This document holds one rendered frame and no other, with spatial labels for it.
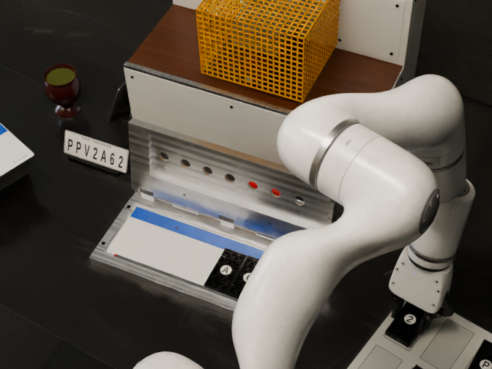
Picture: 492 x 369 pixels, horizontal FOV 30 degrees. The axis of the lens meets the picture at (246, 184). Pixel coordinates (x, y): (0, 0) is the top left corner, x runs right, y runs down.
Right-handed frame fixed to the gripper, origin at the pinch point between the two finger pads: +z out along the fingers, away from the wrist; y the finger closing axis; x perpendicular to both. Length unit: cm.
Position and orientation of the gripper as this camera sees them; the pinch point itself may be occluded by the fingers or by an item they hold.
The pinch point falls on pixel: (411, 314)
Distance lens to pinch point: 175.8
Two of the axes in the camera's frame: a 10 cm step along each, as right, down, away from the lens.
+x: 5.9, -4.7, 6.6
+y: 8.0, 4.3, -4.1
